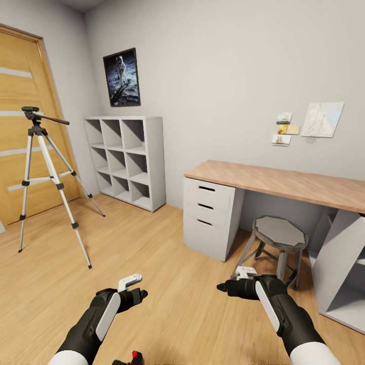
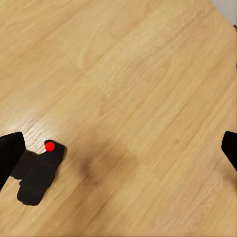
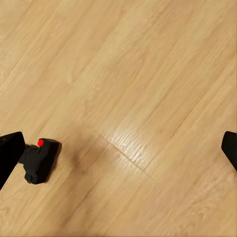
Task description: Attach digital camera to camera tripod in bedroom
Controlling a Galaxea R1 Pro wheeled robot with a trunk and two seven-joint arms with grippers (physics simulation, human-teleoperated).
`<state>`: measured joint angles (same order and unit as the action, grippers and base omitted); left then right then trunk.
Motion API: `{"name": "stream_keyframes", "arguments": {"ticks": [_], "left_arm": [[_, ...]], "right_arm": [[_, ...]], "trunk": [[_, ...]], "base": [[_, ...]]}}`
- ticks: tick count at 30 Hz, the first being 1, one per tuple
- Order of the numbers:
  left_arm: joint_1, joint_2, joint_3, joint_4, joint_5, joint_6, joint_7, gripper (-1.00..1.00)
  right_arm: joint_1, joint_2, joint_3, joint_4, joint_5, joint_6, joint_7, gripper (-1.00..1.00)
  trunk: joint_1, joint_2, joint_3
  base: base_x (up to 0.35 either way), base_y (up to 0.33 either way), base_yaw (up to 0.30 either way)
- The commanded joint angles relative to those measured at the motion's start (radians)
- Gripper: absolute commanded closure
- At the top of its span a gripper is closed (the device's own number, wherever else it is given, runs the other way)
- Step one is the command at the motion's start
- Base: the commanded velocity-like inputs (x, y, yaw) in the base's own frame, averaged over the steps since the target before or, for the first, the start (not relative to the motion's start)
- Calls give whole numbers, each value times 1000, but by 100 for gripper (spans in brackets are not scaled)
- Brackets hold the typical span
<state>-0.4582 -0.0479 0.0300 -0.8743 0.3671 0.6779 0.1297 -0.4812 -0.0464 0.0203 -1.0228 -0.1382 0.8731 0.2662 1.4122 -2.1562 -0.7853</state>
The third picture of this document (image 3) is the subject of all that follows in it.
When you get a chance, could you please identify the digital camera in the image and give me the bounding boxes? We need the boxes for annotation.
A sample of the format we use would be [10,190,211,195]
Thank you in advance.
[18,138,59,185]

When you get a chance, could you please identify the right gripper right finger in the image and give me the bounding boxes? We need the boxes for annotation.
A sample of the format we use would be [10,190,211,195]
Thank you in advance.
[221,131,237,171]

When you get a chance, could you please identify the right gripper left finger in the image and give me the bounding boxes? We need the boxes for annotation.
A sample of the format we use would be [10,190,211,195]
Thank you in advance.
[0,131,26,190]

